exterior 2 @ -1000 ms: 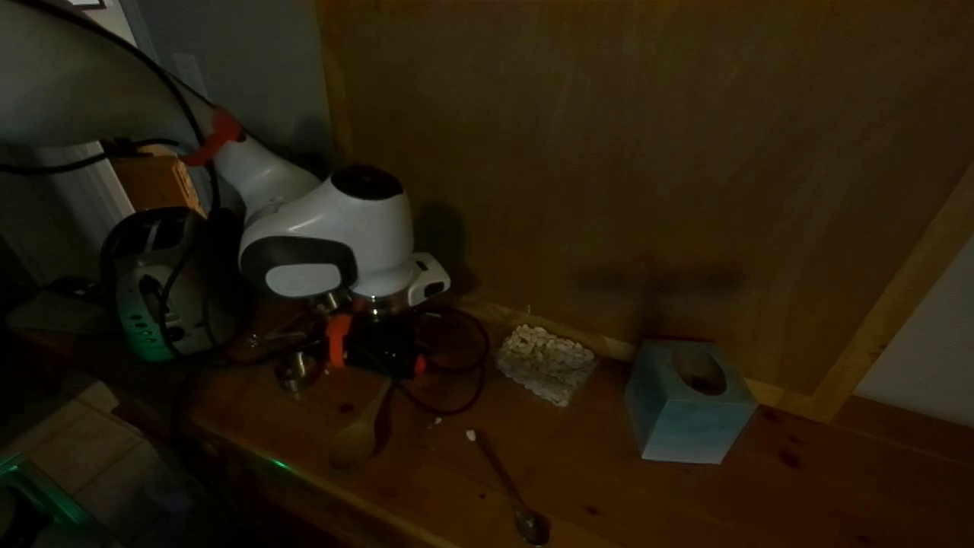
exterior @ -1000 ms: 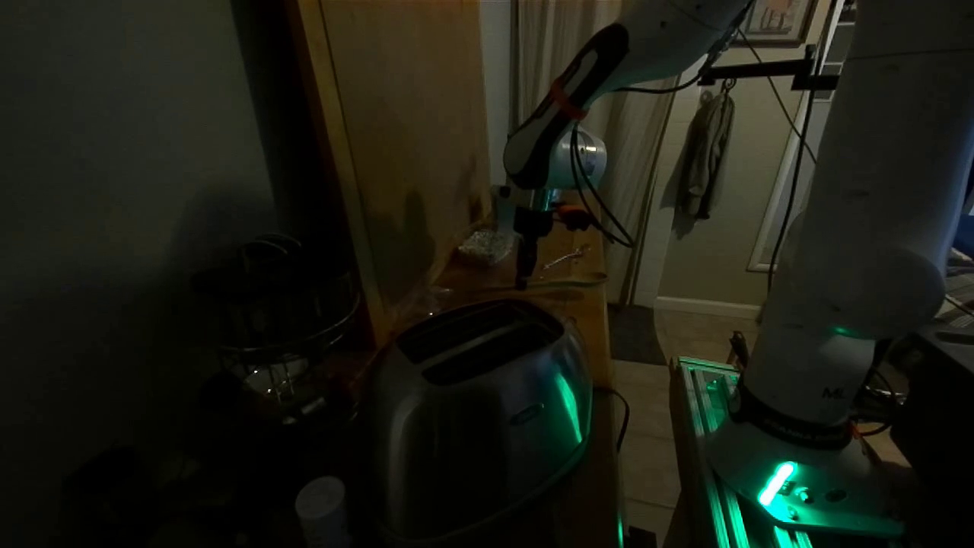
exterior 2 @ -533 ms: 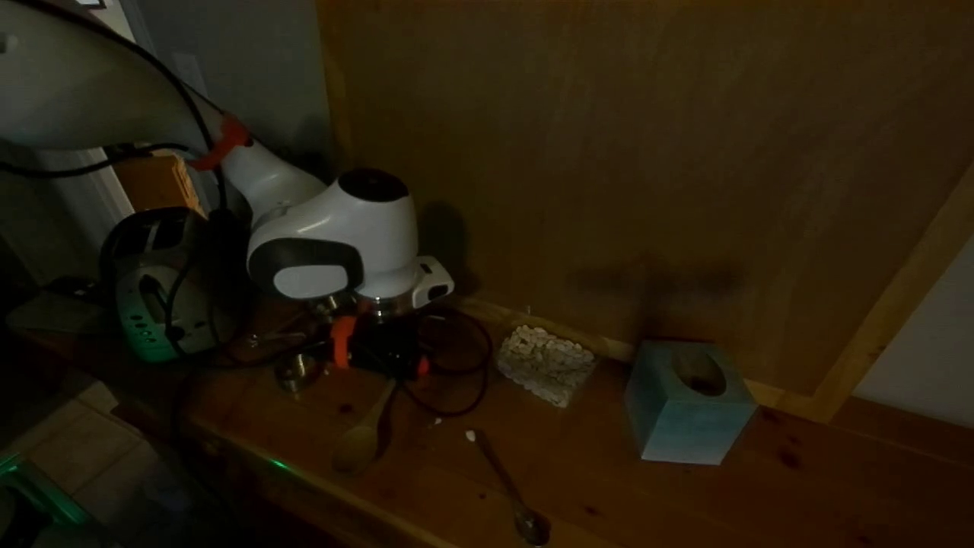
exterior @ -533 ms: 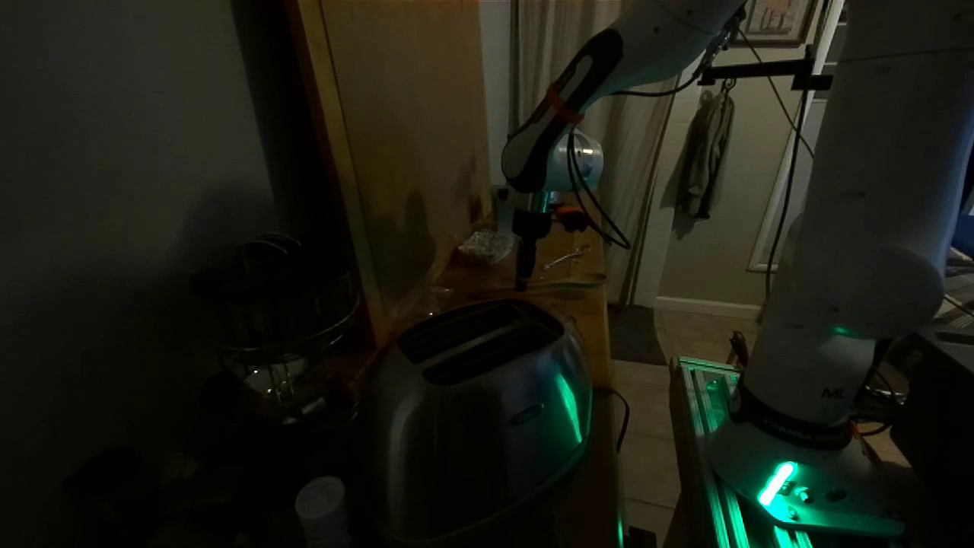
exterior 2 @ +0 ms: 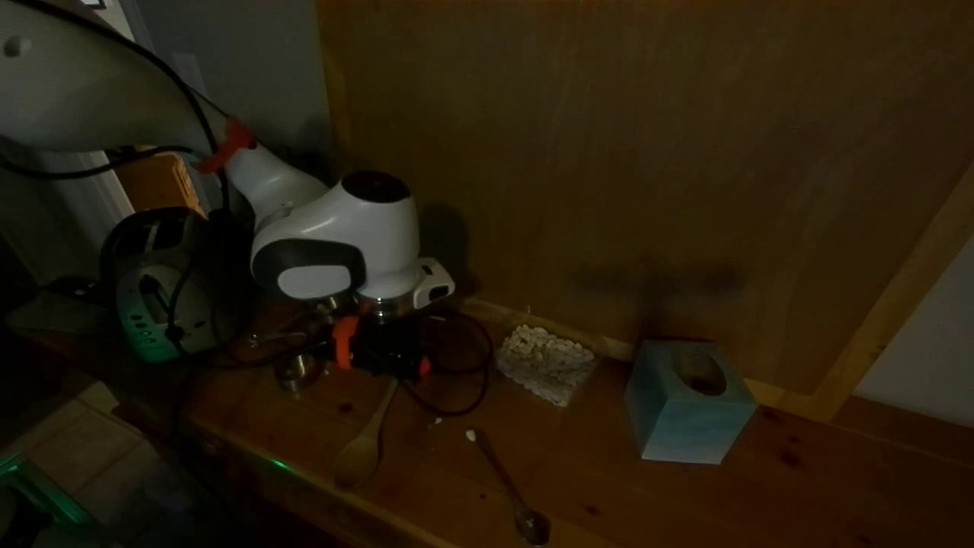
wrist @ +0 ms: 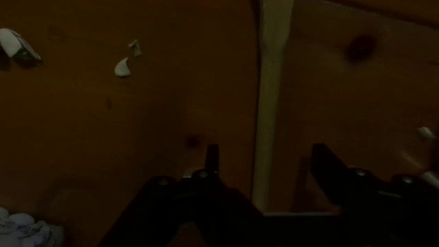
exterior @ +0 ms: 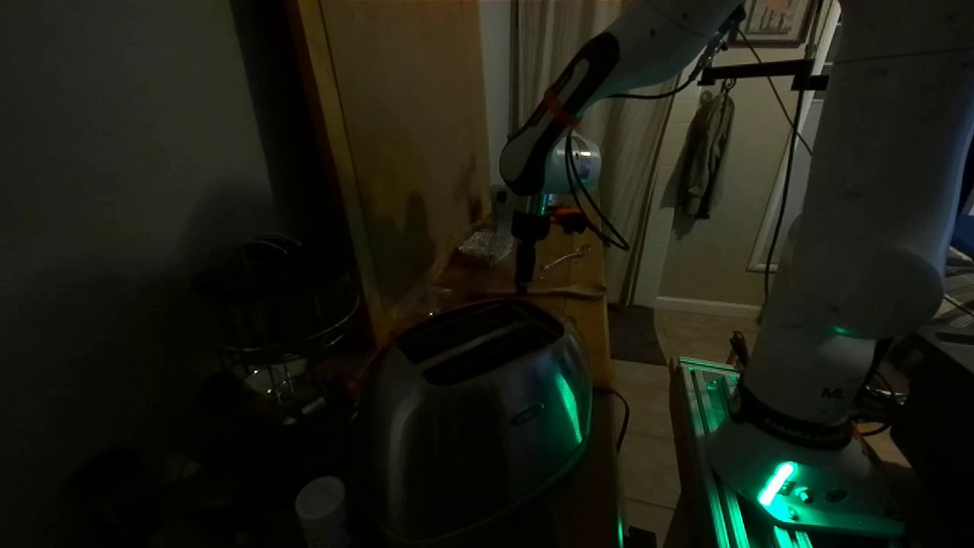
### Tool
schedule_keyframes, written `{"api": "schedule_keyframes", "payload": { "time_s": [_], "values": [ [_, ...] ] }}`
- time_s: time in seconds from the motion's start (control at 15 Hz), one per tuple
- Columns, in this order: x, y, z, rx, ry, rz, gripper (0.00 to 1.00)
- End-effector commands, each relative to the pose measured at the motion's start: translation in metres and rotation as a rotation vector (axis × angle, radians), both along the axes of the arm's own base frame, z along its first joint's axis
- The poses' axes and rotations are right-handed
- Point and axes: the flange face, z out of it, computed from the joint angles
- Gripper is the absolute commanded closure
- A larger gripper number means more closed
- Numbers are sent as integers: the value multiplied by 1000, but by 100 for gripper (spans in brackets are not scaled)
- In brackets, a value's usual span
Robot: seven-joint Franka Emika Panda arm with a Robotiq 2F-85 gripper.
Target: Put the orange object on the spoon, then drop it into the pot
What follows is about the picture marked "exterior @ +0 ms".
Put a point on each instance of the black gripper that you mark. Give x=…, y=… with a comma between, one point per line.
x=529, y=222

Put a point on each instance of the wooden spoon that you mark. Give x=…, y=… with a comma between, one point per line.
x=563, y=292

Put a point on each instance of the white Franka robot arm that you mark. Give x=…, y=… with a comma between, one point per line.
x=871, y=203

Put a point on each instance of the metal spoon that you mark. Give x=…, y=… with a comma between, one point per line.
x=563, y=257

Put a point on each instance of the white sponge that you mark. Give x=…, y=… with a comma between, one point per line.
x=484, y=244

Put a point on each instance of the stainless steel toaster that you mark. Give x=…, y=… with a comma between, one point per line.
x=476, y=415

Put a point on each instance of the wooden back panel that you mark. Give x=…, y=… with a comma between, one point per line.
x=405, y=140

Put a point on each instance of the hanging grey cloth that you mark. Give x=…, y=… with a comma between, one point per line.
x=702, y=162

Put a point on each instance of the beige curtain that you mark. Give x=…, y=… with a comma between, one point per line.
x=542, y=51

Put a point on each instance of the black mounting bar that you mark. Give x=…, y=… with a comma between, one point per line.
x=771, y=68

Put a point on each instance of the white plastic cup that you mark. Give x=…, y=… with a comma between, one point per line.
x=324, y=507

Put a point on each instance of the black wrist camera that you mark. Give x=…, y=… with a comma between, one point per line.
x=568, y=222

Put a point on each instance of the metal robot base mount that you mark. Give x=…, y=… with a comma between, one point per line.
x=793, y=476

